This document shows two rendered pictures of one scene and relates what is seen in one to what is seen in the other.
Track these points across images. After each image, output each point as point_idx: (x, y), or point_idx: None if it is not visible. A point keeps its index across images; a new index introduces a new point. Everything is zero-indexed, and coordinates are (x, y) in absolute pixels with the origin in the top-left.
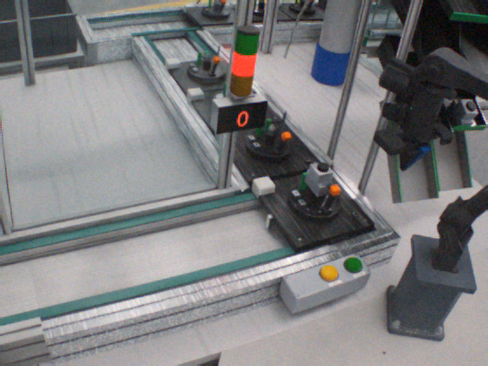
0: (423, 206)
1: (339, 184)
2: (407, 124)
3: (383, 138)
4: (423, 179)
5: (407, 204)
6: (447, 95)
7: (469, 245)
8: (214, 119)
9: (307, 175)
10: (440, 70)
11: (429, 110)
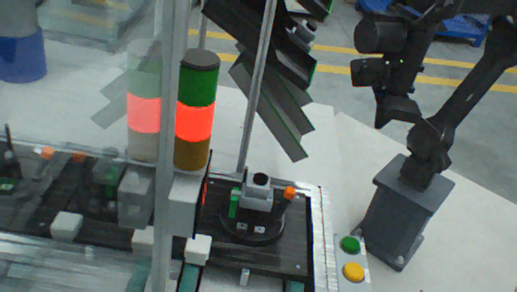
0: (265, 144)
1: (234, 181)
2: (397, 79)
3: (405, 109)
4: (290, 122)
5: (255, 152)
6: (443, 27)
7: (328, 150)
8: (183, 223)
9: (244, 199)
10: (453, 2)
11: (426, 53)
